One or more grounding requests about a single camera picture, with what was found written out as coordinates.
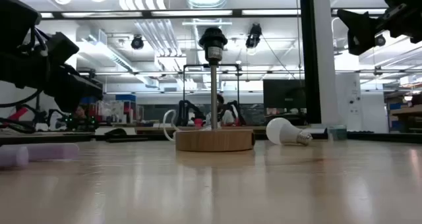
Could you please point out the red black background robot arm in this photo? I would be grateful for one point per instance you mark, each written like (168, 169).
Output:
(19, 113)

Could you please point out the black monitor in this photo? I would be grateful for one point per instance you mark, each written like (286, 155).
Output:
(283, 94)

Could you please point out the black aluminium table frame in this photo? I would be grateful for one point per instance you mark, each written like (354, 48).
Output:
(379, 136)

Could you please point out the tan desk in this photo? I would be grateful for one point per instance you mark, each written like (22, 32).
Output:
(151, 129)

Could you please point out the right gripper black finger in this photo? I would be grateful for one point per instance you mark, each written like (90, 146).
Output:
(361, 33)

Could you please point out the wooden shelf unit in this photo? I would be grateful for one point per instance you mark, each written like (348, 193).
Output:
(405, 112)

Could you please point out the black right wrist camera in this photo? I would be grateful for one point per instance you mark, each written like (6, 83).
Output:
(381, 40)

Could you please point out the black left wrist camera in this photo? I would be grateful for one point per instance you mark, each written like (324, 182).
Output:
(61, 49)

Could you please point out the black crossbar with light strips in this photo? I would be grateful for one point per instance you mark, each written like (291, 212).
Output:
(198, 13)

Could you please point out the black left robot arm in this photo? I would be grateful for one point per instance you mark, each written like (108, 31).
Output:
(16, 19)

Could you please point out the white lightbulb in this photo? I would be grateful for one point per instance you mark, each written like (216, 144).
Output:
(280, 131)

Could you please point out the blue storage bin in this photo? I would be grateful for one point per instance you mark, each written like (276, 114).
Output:
(125, 97)

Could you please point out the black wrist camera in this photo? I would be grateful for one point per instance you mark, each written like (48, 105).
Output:
(61, 49)
(381, 40)

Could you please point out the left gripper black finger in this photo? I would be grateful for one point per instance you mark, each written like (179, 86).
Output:
(79, 92)

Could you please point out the black and white tower post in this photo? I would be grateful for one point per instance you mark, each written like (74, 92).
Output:
(311, 69)

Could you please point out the black background robot arm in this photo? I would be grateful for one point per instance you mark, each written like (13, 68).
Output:
(238, 113)
(186, 112)
(66, 122)

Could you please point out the seated person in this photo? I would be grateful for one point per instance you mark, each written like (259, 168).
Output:
(80, 112)

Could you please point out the person at background station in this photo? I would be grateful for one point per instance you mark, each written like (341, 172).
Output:
(227, 117)

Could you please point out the black background station frame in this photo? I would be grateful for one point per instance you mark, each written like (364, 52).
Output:
(198, 65)

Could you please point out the wooden base table lamp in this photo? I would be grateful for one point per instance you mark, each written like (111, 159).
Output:
(214, 140)

